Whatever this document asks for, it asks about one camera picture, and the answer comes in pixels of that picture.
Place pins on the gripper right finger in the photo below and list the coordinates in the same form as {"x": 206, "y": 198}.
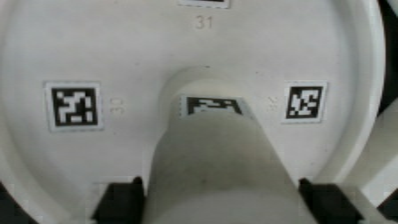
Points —
{"x": 327, "y": 203}

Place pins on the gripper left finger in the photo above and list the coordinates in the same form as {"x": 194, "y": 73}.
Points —
{"x": 119, "y": 208}

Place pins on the white front rail right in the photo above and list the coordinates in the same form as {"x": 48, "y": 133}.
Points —
{"x": 369, "y": 184}

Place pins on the white cylindrical table leg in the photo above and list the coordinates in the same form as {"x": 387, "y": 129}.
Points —
{"x": 218, "y": 181}

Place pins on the white round table top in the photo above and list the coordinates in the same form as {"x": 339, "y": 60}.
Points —
{"x": 91, "y": 52}

